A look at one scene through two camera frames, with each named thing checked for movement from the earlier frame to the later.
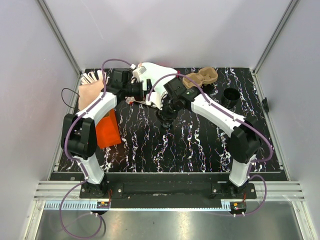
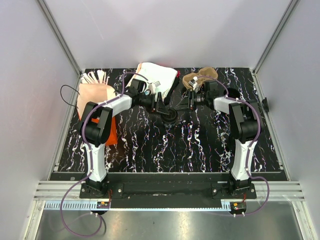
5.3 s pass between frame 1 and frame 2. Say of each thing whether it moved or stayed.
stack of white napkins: stayed
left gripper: moved
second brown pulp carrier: stayed
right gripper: moved
